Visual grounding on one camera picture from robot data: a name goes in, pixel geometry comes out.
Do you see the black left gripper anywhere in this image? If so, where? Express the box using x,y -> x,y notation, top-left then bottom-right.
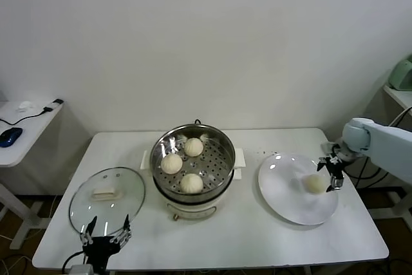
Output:
79,213 -> 133,275

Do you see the round glass pot lid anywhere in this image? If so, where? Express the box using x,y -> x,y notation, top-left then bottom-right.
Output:
68,167 -> 146,234

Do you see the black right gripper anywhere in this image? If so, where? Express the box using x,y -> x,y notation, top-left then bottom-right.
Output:
316,155 -> 348,194

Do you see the mint green appliance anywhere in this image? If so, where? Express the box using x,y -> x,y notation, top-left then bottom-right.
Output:
388,55 -> 412,92

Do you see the black looped cable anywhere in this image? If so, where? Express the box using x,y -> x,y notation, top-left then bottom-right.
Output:
347,158 -> 390,189

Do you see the white power cable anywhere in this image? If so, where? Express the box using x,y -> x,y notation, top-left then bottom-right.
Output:
384,106 -> 412,128

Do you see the white crumpled tissue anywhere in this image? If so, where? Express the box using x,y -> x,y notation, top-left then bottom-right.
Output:
16,100 -> 37,113

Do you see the white electric cooker base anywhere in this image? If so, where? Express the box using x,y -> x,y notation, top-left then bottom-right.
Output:
140,147 -> 247,223

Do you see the stainless steel steamer basket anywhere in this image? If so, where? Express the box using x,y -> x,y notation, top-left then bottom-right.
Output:
149,124 -> 236,197

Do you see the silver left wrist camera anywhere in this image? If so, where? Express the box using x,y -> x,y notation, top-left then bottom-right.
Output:
68,264 -> 95,275

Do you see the large white round plate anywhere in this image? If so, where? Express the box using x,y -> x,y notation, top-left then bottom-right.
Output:
257,153 -> 339,226

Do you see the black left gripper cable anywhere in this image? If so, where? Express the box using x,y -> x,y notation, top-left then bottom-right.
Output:
62,250 -> 87,271

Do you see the white steamed baozi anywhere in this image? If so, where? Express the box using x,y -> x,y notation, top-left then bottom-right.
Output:
183,137 -> 204,158
304,174 -> 326,195
160,153 -> 183,175
180,173 -> 204,194

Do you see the white side table with mouse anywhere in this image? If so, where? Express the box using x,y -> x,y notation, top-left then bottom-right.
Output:
0,100 -> 65,250

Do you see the blue computer mouse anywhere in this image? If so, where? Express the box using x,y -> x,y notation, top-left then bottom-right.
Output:
0,127 -> 24,147

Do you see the black mouse desk cable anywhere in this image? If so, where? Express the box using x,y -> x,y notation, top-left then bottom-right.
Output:
0,106 -> 55,126

